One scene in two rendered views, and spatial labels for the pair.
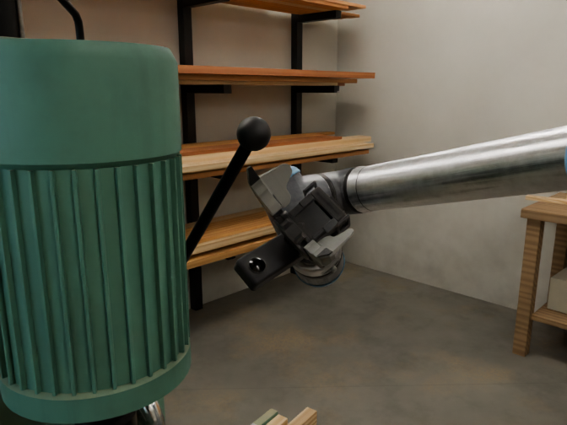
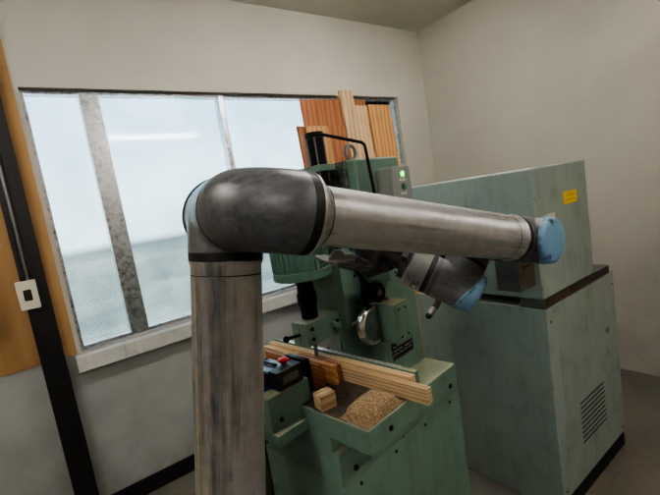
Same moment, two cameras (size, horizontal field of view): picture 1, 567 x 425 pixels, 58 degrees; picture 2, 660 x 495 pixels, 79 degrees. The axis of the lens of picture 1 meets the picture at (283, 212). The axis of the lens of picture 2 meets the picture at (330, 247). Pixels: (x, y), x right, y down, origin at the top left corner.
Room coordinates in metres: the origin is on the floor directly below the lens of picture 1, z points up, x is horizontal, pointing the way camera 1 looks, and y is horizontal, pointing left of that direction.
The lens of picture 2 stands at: (0.77, -0.96, 1.41)
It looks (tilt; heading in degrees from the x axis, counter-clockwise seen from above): 7 degrees down; 100
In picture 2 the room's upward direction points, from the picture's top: 9 degrees counter-clockwise
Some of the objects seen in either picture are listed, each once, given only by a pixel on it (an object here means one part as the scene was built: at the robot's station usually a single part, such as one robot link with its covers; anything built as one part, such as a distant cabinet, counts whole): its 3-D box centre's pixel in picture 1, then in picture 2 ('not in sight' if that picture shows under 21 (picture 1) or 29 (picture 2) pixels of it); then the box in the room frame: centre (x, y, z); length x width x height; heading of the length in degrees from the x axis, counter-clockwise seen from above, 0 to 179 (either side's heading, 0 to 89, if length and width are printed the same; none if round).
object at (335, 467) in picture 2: not in sight; (353, 397); (0.53, 0.28, 0.76); 0.57 x 0.45 x 0.09; 54
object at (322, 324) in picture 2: not in sight; (317, 329); (0.48, 0.20, 1.03); 0.14 x 0.07 x 0.09; 54
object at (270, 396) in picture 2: not in sight; (275, 398); (0.38, 0.01, 0.91); 0.15 x 0.14 x 0.09; 144
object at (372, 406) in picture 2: not in sight; (370, 402); (0.64, -0.06, 0.92); 0.14 x 0.09 x 0.04; 54
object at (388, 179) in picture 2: not in sight; (396, 192); (0.76, 0.36, 1.40); 0.10 x 0.06 x 0.16; 54
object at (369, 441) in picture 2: not in sight; (302, 399); (0.43, 0.07, 0.87); 0.61 x 0.30 x 0.06; 144
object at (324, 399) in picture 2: not in sight; (324, 399); (0.52, -0.03, 0.92); 0.04 x 0.04 x 0.04; 42
